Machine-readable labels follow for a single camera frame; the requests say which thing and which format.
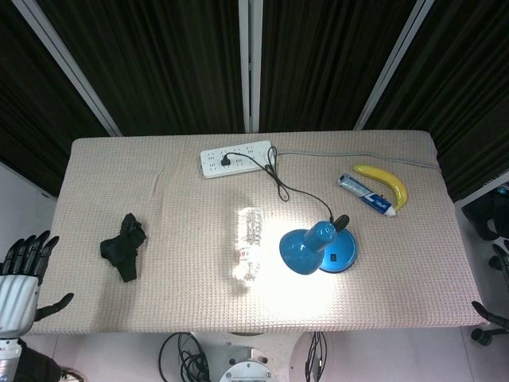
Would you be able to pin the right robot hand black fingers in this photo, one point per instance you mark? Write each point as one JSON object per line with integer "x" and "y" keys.
{"x": 487, "y": 315}

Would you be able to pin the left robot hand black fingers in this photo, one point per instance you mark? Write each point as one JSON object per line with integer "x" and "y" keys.
{"x": 16, "y": 286}

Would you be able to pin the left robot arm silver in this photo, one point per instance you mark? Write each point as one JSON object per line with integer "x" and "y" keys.
{"x": 7, "y": 356}

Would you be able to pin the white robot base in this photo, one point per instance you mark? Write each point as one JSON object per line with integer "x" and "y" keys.
{"x": 246, "y": 366}

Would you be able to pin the blue desk lamp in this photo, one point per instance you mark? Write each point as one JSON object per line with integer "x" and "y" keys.
{"x": 314, "y": 248}

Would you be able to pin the black office chair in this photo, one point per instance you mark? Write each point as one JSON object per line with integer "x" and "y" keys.
{"x": 491, "y": 223}

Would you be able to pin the black crumpled cloth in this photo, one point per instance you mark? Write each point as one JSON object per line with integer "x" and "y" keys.
{"x": 124, "y": 246}

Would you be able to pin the black curtain panel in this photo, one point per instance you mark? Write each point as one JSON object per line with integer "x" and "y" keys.
{"x": 36, "y": 119}
{"x": 155, "y": 59}
{"x": 326, "y": 59}
{"x": 457, "y": 99}

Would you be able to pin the yellow banana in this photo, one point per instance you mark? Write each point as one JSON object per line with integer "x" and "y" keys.
{"x": 387, "y": 179}

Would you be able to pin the blue white toothpaste tube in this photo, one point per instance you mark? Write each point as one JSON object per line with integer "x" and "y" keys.
{"x": 367, "y": 195}

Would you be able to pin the beige waffle tablecloth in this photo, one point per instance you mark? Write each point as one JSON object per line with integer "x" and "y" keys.
{"x": 199, "y": 246}

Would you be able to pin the clear plastic water bottle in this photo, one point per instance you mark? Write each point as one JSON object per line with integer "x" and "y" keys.
{"x": 249, "y": 242}

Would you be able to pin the white power strip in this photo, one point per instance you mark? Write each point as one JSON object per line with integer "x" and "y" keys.
{"x": 234, "y": 161}

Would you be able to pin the white partition frame post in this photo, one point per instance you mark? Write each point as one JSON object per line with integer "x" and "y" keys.
{"x": 65, "y": 65}
{"x": 249, "y": 65}
{"x": 391, "y": 65}

